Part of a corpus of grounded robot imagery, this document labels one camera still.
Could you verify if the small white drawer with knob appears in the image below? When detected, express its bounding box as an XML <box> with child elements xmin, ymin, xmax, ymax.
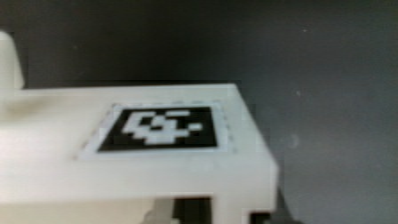
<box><xmin>0</xmin><ymin>31</ymin><xmax>279</xmax><ymax>224</ymax></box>

